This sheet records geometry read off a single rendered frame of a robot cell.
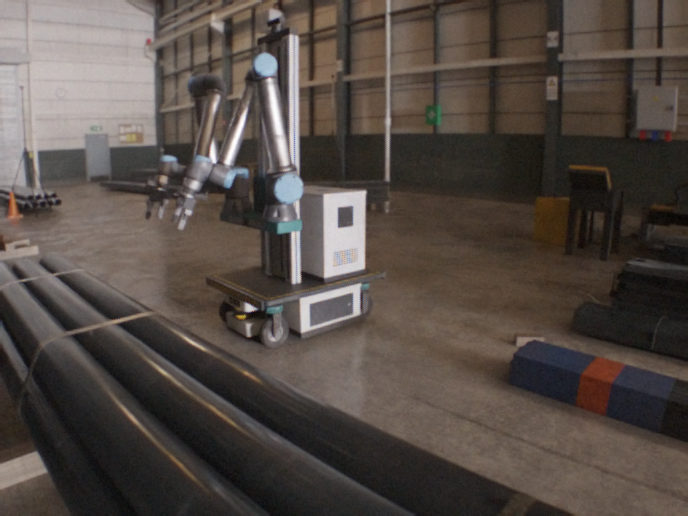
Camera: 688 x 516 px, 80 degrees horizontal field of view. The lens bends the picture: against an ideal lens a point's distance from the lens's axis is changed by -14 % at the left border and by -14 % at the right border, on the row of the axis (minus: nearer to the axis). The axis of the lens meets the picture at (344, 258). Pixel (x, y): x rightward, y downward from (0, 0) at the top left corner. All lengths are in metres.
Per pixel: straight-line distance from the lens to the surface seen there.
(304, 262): 2.92
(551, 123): 10.26
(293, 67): 2.74
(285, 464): 0.87
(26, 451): 1.95
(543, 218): 6.16
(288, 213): 2.51
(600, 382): 2.23
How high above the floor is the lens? 1.09
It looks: 13 degrees down
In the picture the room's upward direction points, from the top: straight up
